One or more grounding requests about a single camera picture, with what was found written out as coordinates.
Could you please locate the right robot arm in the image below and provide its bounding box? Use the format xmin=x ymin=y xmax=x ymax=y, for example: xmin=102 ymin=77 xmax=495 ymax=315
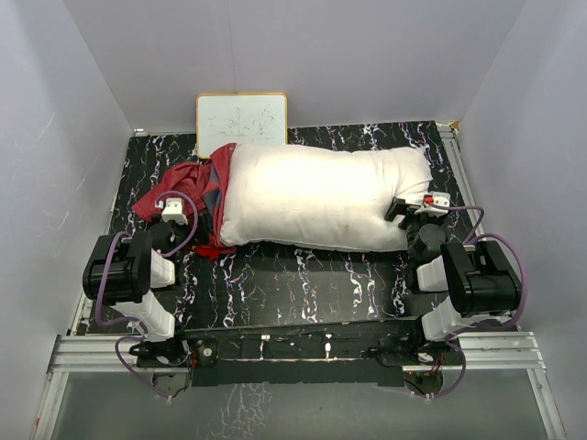
xmin=384 ymin=192 xmax=527 ymax=364

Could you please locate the aluminium table frame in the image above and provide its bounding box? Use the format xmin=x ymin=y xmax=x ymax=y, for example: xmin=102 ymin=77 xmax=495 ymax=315
xmin=30 ymin=121 xmax=568 ymax=440

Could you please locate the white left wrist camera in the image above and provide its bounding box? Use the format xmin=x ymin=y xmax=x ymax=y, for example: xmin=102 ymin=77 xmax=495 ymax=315
xmin=161 ymin=197 xmax=188 ymax=226

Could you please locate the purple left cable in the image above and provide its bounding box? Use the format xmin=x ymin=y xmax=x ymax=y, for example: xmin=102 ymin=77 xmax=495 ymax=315
xmin=94 ymin=190 xmax=201 ymax=400

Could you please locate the red patterned pillowcase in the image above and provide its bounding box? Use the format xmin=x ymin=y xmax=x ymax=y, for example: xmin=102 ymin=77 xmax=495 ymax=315
xmin=133 ymin=143 xmax=237 ymax=259

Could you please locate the white pillow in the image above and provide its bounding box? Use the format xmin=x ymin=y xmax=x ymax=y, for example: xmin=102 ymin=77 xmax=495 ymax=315
xmin=219 ymin=144 xmax=432 ymax=252

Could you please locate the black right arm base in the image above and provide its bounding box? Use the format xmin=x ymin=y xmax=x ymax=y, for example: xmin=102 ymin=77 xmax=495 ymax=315
xmin=360 ymin=336 xmax=466 ymax=397

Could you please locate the purple cable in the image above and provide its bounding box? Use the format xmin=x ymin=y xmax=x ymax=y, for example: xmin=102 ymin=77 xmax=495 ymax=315
xmin=94 ymin=190 xmax=201 ymax=400
xmin=430 ymin=205 xmax=529 ymax=400

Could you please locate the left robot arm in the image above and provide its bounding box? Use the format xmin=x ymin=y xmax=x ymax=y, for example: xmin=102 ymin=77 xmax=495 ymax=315
xmin=82 ymin=221 xmax=190 ymax=366

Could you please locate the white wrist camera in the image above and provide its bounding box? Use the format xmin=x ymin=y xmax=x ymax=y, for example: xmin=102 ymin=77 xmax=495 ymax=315
xmin=415 ymin=192 xmax=450 ymax=217
xmin=161 ymin=197 xmax=188 ymax=226

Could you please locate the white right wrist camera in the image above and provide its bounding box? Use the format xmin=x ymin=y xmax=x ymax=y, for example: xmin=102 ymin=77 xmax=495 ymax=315
xmin=415 ymin=192 xmax=450 ymax=217

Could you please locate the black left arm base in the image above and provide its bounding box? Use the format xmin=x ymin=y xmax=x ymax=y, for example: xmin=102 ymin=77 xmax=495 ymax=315
xmin=129 ymin=337 xmax=218 ymax=386

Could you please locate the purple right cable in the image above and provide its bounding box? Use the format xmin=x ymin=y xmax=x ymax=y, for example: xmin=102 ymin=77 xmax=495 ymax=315
xmin=430 ymin=205 xmax=529 ymax=400

